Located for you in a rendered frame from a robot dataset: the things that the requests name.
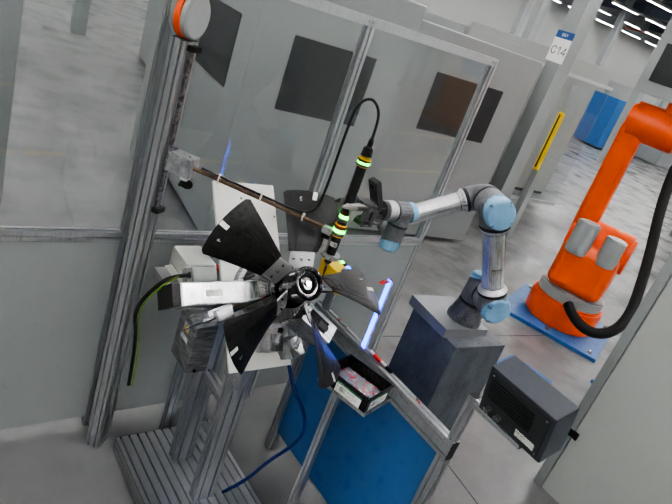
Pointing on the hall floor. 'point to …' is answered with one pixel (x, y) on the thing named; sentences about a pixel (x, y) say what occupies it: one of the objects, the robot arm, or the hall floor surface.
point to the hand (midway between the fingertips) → (341, 201)
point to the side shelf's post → (173, 397)
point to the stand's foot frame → (174, 470)
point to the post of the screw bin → (314, 448)
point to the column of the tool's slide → (138, 243)
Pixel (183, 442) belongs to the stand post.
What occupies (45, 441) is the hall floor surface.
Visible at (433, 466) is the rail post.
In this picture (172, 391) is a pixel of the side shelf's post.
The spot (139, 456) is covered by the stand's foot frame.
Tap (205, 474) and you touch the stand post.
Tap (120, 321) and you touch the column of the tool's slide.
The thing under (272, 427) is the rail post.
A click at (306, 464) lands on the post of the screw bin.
